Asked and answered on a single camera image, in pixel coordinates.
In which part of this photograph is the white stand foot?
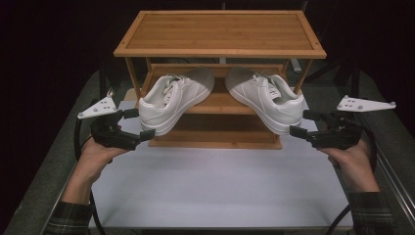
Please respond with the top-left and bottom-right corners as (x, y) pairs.
(289, 58), (303, 73)

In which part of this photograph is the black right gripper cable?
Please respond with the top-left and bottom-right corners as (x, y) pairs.
(325, 118), (379, 235)

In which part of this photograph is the black metal stand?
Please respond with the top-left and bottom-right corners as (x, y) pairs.
(87, 60), (115, 114)
(349, 60), (376, 114)

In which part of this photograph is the wooden three-tier shoe rack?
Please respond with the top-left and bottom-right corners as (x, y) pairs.
(113, 9), (328, 151)

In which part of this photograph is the person's left hand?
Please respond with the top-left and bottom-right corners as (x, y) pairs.
(76, 138), (129, 185)

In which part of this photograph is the white sneaker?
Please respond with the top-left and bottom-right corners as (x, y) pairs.
(224, 67), (306, 136)
(138, 67), (215, 137)

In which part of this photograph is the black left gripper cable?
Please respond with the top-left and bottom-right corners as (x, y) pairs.
(73, 97), (108, 235)

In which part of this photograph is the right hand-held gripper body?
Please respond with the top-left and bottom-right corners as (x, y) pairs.
(306, 94), (396, 151)

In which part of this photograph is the person's right hand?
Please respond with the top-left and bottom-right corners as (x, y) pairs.
(317, 140), (377, 194)

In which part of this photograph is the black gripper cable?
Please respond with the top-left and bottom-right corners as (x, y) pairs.
(325, 118), (379, 235)
(73, 97), (108, 235)

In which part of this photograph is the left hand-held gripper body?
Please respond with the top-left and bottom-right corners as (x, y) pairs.
(77, 96), (143, 152)

